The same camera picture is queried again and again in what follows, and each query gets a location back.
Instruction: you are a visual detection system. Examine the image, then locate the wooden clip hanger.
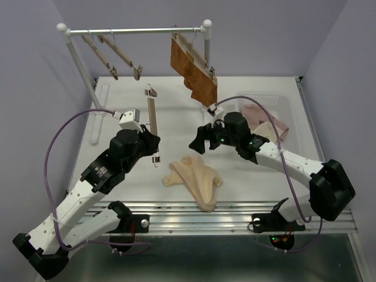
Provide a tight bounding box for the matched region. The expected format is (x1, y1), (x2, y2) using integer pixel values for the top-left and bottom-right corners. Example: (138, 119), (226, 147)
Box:
(97, 35), (143, 81)
(81, 30), (119, 80)

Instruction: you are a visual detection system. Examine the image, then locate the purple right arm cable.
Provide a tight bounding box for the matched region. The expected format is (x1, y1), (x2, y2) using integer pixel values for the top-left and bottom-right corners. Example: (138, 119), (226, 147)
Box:
(211, 95), (325, 254)

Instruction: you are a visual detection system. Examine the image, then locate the aluminium mounting rail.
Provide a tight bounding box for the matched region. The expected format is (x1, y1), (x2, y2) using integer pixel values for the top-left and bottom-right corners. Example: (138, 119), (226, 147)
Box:
(67, 187), (360, 236)

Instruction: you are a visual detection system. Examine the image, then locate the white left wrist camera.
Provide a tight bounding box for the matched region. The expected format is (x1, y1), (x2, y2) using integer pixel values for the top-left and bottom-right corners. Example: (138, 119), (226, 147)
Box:
(119, 108), (142, 132)

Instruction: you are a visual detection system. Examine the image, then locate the wooden hanger with brown cloth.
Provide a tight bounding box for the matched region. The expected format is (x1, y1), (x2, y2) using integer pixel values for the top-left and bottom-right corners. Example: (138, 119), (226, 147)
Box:
(172, 33), (216, 80)

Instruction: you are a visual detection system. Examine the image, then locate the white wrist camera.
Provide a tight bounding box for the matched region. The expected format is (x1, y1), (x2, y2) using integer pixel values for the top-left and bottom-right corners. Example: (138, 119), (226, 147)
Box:
(119, 108), (142, 132)
(207, 104), (226, 126)

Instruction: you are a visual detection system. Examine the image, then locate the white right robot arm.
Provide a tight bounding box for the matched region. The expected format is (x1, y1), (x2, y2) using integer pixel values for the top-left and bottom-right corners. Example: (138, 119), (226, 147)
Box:
(189, 112), (355, 229)

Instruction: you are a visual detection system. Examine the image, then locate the brown underwear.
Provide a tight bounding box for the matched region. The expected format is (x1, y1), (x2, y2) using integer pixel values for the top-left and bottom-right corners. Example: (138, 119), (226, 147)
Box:
(170, 38), (217, 107)

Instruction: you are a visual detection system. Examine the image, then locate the wooden hanger with beige cloth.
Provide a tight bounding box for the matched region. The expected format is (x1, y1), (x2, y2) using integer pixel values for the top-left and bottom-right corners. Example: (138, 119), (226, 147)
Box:
(145, 83), (160, 168)

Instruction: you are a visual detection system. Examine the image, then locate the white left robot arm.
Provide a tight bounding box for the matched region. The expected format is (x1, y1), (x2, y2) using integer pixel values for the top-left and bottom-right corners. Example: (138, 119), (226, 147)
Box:
(12, 126), (160, 280)

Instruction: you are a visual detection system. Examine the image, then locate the pink underwear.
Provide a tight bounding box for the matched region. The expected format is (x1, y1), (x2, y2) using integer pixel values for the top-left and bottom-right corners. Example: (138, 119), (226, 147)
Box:
(240, 104), (289, 142)

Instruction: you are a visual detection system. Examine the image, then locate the beige underwear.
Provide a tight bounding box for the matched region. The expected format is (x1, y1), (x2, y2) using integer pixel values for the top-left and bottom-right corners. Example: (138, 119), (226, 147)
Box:
(162, 156), (223, 213)

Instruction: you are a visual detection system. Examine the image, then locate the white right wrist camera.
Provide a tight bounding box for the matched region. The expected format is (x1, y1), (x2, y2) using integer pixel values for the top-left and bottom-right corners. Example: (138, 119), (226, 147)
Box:
(207, 104), (226, 126)

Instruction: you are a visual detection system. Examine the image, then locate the white clothes rack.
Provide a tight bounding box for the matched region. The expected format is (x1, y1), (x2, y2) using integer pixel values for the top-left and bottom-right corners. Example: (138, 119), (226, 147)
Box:
(56, 19), (214, 145)

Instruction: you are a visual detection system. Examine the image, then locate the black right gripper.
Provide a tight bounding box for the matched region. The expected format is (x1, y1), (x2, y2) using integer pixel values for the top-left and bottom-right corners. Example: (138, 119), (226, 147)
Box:
(188, 115), (239, 155)

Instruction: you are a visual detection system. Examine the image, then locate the empty wooden clip hanger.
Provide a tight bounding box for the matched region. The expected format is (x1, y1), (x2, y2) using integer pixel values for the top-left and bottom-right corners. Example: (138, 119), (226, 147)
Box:
(81, 30), (119, 80)

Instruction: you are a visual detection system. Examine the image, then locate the white plastic basket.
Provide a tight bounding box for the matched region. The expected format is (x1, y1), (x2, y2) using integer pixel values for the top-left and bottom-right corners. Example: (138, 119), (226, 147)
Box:
(234, 92), (303, 155)

